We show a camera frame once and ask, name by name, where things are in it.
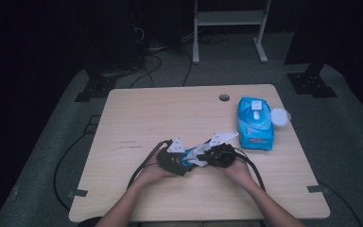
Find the white round lid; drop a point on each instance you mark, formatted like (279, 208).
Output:
(279, 117)

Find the white power strip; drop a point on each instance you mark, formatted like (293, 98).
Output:
(157, 48)

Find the black stand base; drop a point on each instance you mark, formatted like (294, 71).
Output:
(97, 88)
(310, 83)

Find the white wet wipe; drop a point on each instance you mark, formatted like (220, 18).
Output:
(198, 154)

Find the blue wet wipes pack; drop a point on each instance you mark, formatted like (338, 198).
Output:
(255, 135)

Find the person's left hand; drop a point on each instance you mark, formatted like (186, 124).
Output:
(152, 173)

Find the person's right hand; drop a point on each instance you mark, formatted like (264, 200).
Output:
(241, 173)

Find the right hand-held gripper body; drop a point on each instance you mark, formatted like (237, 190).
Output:
(220, 157)

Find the grey tape piece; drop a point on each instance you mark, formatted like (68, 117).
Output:
(78, 193)
(316, 188)

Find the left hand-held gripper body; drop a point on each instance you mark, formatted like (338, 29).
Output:
(170, 162)

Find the white metal stand frame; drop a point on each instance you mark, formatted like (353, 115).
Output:
(230, 18)

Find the small blue object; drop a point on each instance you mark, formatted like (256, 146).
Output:
(186, 160)

